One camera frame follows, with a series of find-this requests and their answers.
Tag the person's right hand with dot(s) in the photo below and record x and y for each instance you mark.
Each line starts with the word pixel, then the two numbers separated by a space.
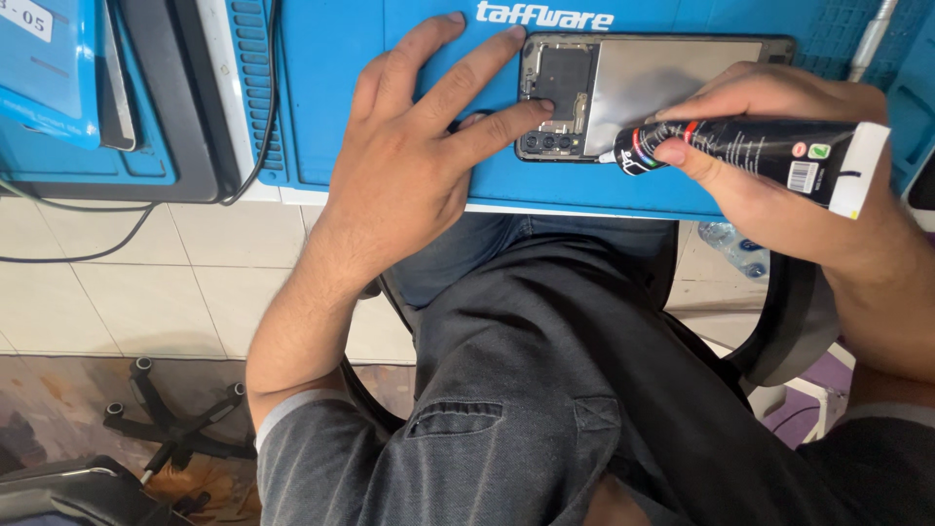
pixel 774 91

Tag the person's left hand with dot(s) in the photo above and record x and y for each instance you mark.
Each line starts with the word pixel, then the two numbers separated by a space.
pixel 394 168

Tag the black glue tube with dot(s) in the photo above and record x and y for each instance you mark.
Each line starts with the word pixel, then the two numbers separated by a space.
pixel 760 150

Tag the smartphone without back cover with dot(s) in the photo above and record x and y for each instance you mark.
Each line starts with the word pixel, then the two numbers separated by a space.
pixel 657 80

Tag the blue silicone repair mat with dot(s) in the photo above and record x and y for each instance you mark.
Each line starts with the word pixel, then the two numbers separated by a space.
pixel 343 88

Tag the silver metal rod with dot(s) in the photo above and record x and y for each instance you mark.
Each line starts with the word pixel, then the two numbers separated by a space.
pixel 873 36

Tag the clear plastic water bottle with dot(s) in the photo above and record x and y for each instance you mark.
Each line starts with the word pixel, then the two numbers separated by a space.
pixel 738 248

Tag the black office chair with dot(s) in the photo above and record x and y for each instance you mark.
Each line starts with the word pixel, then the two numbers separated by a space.
pixel 796 321

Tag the person's dark grey shirt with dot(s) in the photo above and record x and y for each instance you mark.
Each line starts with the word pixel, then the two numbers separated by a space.
pixel 555 394

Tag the white plastic stool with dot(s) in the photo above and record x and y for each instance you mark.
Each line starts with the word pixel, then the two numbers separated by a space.
pixel 800 394

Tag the black chair base with castors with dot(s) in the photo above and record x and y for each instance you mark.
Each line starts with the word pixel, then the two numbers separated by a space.
pixel 175 420

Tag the blue labelled plastic box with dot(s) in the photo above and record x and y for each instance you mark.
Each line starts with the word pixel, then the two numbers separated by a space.
pixel 44 66

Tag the black and grey chair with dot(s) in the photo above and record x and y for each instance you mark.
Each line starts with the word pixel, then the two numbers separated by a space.
pixel 66 493

